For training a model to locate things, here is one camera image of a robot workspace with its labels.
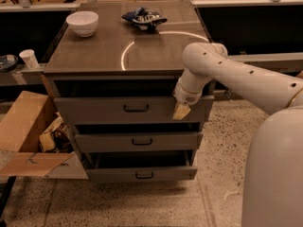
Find grey top drawer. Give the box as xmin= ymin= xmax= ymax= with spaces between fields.
xmin=54 ymin=94 xmax=216 ymax=125

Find grey drawer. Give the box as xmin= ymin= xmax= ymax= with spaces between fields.
xmin=75 ymin=132 xmax=203 ymax=153
xmin=86 ymin=149 xmax=197 ymax=183
xmin=54 ymin=94 xmax=216 ymax=125

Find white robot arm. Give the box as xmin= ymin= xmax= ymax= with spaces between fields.
xmin=173 ymin=43 xmax=303 ymax=227

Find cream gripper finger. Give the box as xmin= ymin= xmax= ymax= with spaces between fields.
xmin=172 ymin=102 xmax=190 ymax=120

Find grey bottom drawer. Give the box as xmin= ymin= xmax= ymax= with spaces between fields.
xmin=86 ymin=149 xmax=197 ymax=183

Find white ceramic bowl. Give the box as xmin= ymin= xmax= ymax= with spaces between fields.
xmin=66 ymin=11 xmax=98 ymax=37

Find blue chip bag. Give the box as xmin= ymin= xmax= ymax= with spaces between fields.
xmin=122 ymin=7 xmax=168 ymax=31

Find crumpled items in box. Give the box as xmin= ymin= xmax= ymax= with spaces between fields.
xmin=39 ymin=113 xmax=73 ymax=153

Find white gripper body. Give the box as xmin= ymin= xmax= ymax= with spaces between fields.
xmin=172 ymin=79 xmax=202 ymax=106

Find brown cardboard box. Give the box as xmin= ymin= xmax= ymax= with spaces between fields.
xmin=0 ymin=91 xmax=87 ymax=179

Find grey middle drawer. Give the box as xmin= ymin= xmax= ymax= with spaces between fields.
xmin=75 ymin=132 xmax=203 ymax=153

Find grey drawer cabinet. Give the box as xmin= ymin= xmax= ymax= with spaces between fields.
xmin=44 ymin=1 xmax=214 ymax=172

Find dark round lid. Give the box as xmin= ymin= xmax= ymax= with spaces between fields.
xmin=0 ymin=55 xmax=18 ymax=73

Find white paper cup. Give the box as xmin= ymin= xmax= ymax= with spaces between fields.
xmin=19 ymin=49 xmax=39 ymax=69

